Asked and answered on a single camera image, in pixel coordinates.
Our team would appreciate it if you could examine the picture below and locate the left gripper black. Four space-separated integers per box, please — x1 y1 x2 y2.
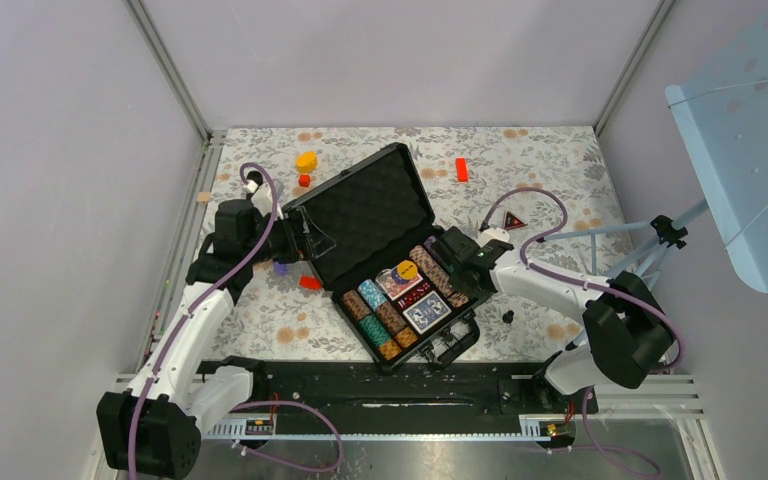
244 205 334 265

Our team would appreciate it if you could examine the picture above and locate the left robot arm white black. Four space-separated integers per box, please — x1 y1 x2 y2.
96 199 298 479

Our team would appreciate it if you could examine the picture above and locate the red black triangle card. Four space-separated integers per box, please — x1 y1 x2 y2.
503 211 527 231

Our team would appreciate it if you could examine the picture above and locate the purple chip stack far right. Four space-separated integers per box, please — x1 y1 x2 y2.
423 235 447 265

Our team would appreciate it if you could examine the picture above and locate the blue small blind button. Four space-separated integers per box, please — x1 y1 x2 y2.
390 267 406 285

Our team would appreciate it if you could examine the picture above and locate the black microphone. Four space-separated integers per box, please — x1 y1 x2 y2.
246 170 264 185

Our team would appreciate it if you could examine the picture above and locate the light blue perforated panel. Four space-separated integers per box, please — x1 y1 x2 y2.
665 9 768 293

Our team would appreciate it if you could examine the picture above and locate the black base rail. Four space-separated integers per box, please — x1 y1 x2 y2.
195 356 599 436

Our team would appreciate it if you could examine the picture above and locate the light blue tripod stand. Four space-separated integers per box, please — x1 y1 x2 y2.
534 198 710 352

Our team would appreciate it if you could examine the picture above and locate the brown chip stack far left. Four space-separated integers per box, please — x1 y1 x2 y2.
340 290 404 362

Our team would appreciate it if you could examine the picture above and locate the yellow dealer button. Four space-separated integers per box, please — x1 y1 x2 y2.
396 260 418 283

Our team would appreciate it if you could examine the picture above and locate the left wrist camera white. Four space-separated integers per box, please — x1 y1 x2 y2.
243 180 284 220

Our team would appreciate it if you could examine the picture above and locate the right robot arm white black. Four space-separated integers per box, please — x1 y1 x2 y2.
432 227 678 412

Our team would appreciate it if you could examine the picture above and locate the clear plastic disc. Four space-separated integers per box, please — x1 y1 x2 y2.
375 269 402 299

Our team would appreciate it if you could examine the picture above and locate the red rectangular block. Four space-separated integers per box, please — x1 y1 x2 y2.
299 275 323 290

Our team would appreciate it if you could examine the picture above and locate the blue playing card deck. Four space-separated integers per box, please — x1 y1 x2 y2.
402 291 452 334

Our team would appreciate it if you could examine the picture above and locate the black poker chip case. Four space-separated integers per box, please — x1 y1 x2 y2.
284 143 489 373

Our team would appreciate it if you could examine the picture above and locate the red playing card deck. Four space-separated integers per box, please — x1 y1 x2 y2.
375 267 424 300

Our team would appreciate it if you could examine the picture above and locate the yellow cylinder block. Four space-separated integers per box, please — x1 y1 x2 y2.
295 151 318 174

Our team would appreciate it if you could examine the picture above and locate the floral table mat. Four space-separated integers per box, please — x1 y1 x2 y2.
200 126 633 362

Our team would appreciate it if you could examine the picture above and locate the red block beside case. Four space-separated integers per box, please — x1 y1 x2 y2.
455 157 469 183

